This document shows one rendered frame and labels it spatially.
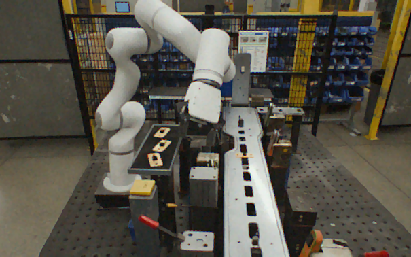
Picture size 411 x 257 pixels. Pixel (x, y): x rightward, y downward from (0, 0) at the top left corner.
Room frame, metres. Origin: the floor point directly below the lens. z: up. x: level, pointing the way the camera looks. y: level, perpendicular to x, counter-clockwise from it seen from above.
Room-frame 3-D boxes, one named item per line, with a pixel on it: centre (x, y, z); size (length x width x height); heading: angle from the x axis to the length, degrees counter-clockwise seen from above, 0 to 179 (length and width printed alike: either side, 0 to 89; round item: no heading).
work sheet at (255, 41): (2.19, -0.36, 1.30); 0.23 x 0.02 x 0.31; 86
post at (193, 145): (1.10, 0.03, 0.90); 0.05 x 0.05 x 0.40; 86
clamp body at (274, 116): (1.57, -0.42, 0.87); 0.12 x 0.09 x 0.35; 86
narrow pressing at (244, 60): (1.91, -0.25, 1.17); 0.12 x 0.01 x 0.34; 86
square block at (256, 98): (1.91, -0.37, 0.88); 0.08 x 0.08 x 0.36; 86
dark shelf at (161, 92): (2.09, -0.05, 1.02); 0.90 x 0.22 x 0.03; 86
